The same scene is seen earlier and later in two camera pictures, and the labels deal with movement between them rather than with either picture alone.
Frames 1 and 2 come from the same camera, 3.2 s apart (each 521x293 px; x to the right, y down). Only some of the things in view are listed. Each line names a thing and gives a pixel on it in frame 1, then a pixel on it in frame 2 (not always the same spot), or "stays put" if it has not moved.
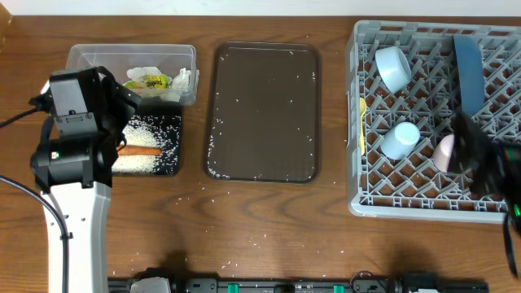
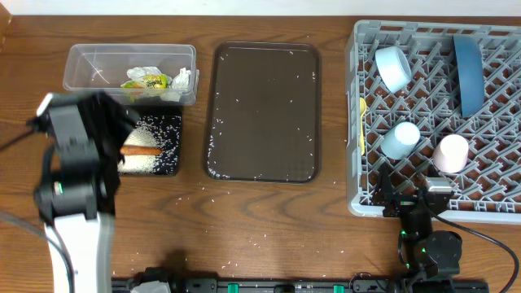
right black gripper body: x=480 y=161 → x=405 y=203
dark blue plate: x=470 y=74 stays put
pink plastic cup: x=442 y=153 stays put
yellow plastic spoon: x=363 y=107 stays put
